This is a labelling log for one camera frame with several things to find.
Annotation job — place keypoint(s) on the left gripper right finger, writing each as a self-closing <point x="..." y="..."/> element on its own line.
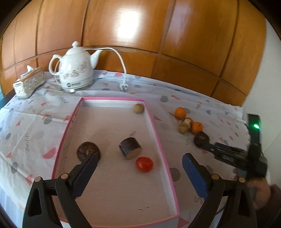
<point x="238" y="211"/>

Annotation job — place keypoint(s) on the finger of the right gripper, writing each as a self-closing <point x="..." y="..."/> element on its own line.
<point x="229" y="148"/>
<point x="223" y="154"/>

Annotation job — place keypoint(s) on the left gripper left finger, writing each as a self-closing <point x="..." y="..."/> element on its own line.
<point x="40" y="210"/>

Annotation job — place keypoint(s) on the orange mandarin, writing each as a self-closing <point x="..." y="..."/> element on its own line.
<point x="196" y="127"/>
<point x="180" y="113"/>

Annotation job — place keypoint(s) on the red tomato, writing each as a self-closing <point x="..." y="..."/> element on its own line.
<point x="144" y="164"/>

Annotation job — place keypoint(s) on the small longan fruit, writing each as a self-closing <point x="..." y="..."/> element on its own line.
<point x="183" y="128"/>
<point x="138" y="108"/>

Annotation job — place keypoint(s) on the person's right hand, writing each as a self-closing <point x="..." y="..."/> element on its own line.
<point x="263" y="192"/>

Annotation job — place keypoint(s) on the patterned white tablecloth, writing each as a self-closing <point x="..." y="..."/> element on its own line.
<point x="31" y="131"/>

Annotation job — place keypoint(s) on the pink shallow tray box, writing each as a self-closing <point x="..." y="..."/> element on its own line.
<point x="118" y="194"/>

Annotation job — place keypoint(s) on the silver tissue box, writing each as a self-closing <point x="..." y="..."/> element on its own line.
<point x="29" y="82"/>

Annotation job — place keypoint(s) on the white ceramic electric kettle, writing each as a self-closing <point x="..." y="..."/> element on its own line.
<point x="74" y="70"/>

